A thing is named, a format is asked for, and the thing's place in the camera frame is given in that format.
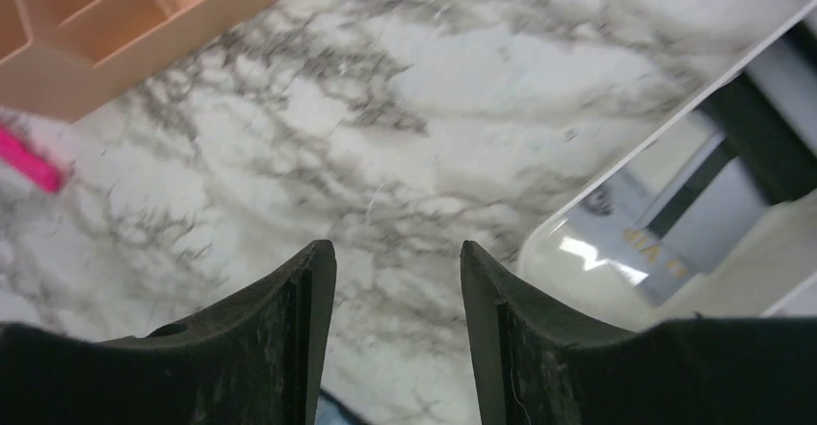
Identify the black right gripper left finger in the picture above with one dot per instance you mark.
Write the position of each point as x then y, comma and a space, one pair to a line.
254, 357

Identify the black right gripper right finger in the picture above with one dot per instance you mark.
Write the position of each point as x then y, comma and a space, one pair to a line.
539, 361

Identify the black leather card holder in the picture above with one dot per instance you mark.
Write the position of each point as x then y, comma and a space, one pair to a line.
331, 411

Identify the silver cards in tray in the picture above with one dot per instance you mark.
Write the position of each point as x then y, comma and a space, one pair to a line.
678, 208

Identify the cream oblong plastic tray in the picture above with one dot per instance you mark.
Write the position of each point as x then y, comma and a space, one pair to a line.
771, 272

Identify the pink rectangular bar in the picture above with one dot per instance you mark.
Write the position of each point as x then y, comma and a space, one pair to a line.
20, 155

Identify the peach plastic file organizer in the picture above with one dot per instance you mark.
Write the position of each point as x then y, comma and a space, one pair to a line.
62, 59

